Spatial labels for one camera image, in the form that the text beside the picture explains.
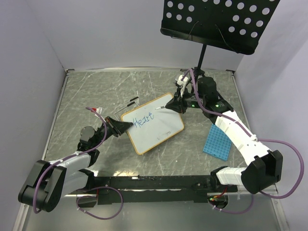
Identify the black music stand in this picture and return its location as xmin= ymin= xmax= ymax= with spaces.
xmin=160 ymin=0 xmax=280 ymax=74

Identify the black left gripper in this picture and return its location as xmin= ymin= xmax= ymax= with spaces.
xmin=92 ymin=115 xmax=133 ymax=148

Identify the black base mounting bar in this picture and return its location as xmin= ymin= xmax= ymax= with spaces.
xmin=73 ymin=175 xmax=238 ymax=205

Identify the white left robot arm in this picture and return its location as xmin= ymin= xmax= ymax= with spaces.
xmin=18 ymin=116 xmax=134 ymax=212

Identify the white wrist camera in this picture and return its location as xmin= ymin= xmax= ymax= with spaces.
xmin=92 ymin=106 xmax=103 ymax=115
xmin=175 ymin=75 xmax=189 ymax=97

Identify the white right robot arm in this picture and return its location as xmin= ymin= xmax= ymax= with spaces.
xmin=165 ymin=75 xmax=283 ymax=194

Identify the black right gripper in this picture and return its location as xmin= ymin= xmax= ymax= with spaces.
xmin=166 ymin=86 xmax=205 ymax=114

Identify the yellow framed whiteboard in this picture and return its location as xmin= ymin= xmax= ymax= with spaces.
xmin=121 ymin=93 xmax=184 ymax=155

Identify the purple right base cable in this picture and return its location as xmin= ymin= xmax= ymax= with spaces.
xmin=208 ymin=192 xmax=255 ymax=215

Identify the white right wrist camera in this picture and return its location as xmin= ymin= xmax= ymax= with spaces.
xmin=175 ymin=75 xmax=189 ymax=97

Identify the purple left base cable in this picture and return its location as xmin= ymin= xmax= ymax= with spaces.
xmin=76 ymin=187 xmax=124 ymax=219

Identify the wire whiteboard easel stand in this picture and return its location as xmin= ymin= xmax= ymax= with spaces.
xmin=114 ymin=96 xmax=139 ymax=119

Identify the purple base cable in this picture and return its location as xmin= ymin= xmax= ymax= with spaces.
xmin=208 ymin=192 xmax=255 ymax=215
xmin=76 ymin=187 xmax=124 ymax=219

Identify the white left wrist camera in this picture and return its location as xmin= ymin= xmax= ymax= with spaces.
xmin=92 ymin=106 xmax=103 ymax=115

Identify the blue studded building plate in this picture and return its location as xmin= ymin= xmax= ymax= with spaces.
xmin=203 ymin=124 xmax=232 ymax=161

